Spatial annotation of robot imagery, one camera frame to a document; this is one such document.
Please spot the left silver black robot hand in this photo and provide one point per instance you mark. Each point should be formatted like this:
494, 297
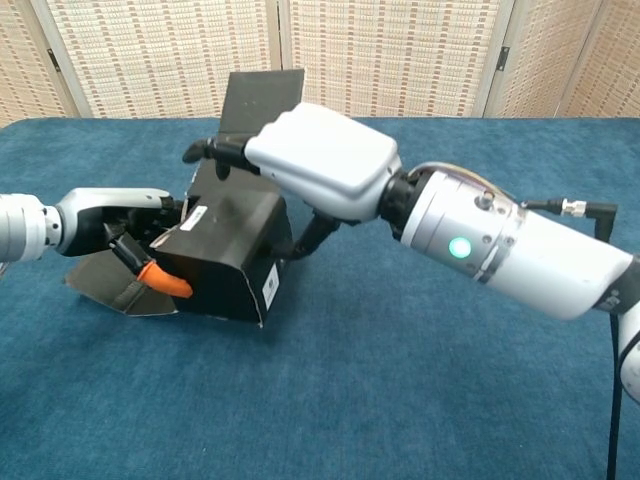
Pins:
100, 200

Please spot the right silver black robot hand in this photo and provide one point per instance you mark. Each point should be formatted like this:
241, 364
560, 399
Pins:
325, 155

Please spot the black cardboard box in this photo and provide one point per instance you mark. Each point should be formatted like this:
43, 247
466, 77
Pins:
225, 250

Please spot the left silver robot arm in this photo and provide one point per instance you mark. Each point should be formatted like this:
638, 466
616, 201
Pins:
25, 225

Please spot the black screen hinge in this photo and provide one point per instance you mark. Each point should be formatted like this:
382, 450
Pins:
53, 59
503, 57

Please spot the blue felt table mat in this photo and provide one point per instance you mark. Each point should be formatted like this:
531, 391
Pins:
350, 400

